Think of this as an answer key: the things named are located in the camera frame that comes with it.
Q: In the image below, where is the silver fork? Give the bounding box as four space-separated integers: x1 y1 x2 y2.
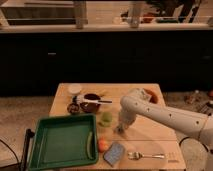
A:
127 152 165 160

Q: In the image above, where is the green cup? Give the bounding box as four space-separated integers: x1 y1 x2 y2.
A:
99 112 112 127

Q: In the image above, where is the black cable right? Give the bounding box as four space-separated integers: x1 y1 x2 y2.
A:
178 136 201 149

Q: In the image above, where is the wooden table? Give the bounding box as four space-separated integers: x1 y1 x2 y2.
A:
49 82 187 171

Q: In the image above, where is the orange fruit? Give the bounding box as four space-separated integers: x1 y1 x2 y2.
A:
98 137 109 153

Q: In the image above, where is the white dish brush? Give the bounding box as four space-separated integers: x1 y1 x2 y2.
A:
72 95 112 104

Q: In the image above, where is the green plastic tray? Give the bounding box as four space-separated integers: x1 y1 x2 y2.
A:
28 114 99 171

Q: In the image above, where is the orange bowl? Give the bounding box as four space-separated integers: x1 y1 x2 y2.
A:
144 89 158 104

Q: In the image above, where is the blue grey towel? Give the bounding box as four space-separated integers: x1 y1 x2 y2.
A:
114 125 125 134

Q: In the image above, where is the dark brown bowl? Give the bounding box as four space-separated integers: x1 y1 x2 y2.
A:
80 93 100 113

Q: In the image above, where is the blue sponge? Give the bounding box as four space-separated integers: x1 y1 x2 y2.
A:
103 142 125 167

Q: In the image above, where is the black chair frame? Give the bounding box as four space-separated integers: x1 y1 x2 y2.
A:
0 129 35 171

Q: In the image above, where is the green cucumber in tray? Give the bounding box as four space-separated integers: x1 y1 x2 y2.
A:
86 132 93 160

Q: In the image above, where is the small dark round object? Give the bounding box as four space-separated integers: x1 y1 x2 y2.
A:
67 103 80 115

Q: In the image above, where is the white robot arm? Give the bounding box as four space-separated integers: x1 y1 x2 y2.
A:
117 88 213 171

